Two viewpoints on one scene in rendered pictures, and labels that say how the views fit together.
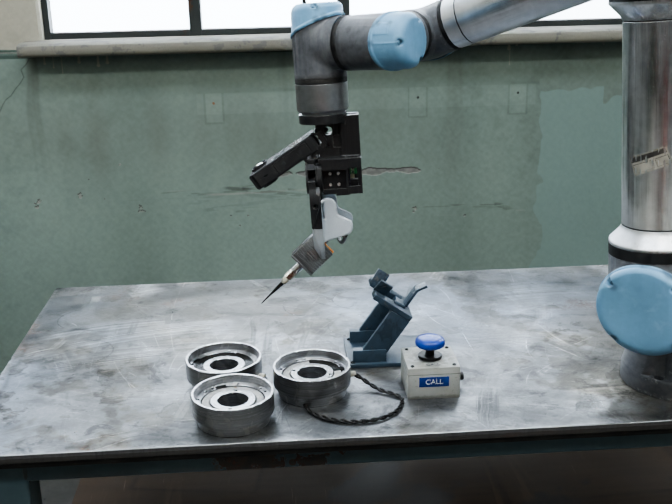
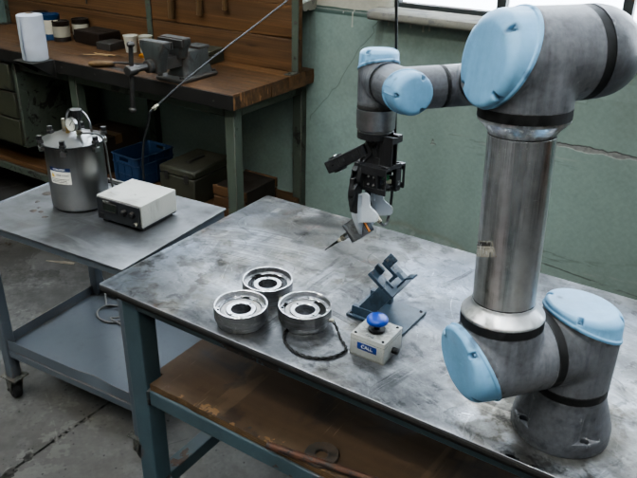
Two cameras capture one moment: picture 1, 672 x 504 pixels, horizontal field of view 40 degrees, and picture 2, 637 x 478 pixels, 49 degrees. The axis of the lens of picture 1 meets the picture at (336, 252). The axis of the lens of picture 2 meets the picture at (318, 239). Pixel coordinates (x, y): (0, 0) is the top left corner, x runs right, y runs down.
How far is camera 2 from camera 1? 73 cm
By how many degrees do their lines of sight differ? 35
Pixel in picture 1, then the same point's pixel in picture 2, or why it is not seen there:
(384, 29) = (391, 82)
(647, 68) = (487, 174)
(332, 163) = (368, 169)
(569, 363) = not seen: hidden behind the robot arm
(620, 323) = (449, 363)
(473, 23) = not seen: hidden behind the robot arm
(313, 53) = (363, 87)
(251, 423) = (235, 328)
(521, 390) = (429, 379)
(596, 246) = not seen: outside the picture
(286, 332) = (346, 274)
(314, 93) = (361, 117)
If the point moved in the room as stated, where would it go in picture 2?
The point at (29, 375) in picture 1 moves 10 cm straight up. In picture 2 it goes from (186, 248) to (183, 210)
